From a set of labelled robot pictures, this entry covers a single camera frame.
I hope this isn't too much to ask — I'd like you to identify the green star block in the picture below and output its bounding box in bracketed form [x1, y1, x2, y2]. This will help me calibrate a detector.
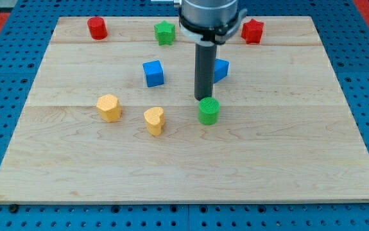
[154, 21, 175, 46]

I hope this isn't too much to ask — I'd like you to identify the red cylinder block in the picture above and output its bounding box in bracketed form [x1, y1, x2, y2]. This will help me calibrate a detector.
[87, 17, 108, 40]

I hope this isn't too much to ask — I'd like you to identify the yellow heart block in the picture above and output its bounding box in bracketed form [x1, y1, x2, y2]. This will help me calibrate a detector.
[144, 107, 165, 136]

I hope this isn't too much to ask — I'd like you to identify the wooden board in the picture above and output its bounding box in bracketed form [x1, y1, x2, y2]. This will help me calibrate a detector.
[0, 16, 369, 205]

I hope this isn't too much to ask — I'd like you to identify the blue block behind rod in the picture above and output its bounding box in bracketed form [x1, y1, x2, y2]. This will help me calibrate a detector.
[214, 59, 230, 83]

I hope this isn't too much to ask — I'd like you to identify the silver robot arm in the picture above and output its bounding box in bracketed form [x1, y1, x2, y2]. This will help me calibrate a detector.
[151, 0, 248, 101]

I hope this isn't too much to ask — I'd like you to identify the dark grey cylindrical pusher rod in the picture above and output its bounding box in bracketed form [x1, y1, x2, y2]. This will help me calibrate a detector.
[194, 44, 217, 101]

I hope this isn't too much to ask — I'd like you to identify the green cylinder block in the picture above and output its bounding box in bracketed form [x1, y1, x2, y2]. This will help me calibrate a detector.
[198, 97, 220, 125]

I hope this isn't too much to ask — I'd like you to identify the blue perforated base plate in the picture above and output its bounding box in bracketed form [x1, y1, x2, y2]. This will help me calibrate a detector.
[0, 0, 369, 230]

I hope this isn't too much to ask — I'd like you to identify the red star block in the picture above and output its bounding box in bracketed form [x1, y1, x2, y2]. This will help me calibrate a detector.
[241, 19, 264, 44]

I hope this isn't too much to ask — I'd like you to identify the blue cube block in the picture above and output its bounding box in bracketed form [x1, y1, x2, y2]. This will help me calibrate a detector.
[142, 60, 164, 87]

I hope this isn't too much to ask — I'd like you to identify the yellow hexagon block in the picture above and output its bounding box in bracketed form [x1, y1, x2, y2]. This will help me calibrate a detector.
[96, 94, 122, 123]

